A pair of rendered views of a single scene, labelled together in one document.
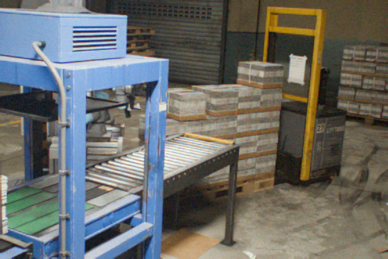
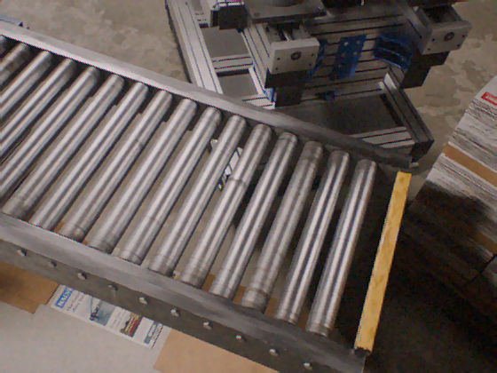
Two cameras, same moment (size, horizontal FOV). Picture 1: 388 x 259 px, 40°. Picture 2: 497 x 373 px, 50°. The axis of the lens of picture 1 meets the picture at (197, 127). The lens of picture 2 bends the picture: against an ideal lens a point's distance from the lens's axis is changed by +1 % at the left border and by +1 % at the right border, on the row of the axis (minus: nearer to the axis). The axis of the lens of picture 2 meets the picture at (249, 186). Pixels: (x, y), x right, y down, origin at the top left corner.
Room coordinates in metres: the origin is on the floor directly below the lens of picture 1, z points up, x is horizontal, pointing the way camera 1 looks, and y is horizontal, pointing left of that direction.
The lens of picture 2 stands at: (3.57, -0.55, 1.71)
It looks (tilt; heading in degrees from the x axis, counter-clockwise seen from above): 54 degrees down; 74
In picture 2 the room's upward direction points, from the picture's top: 9 degrees clockwise
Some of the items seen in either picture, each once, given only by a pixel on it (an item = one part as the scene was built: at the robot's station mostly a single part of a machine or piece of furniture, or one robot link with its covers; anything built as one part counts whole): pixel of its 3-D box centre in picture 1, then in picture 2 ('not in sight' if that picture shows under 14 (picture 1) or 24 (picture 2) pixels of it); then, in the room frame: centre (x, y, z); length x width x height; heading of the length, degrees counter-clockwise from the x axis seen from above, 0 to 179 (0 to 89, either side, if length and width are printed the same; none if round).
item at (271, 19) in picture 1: (266, 87); not in sight; (5.85, -0.75, 0.97); 0.09 x 0.09 x 1.75; 38
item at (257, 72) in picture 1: (256, 125); not in sight; (5.32, -0.61, 0.65); 0.39 x 0.30 x 1.29; 38
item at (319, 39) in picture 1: (312, 97); not in sight; (5.33, -1.16, 0.97); 0.09 x 0.09 x 1.75; 38
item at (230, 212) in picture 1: (231, 202); not in sight; (3.87, -0.30, 0.34); 0.06 x 0.06 x 0.68; 61
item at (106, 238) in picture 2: (170, 156); (148, 171); (3.54, 0.17, 0.77); 0.47 x 0.05 x 0.05; 61
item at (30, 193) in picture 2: (154, 163); (70, 143); (3.37, 0.27, 0.77); 0.47 x 0.05 x 0.05; 61
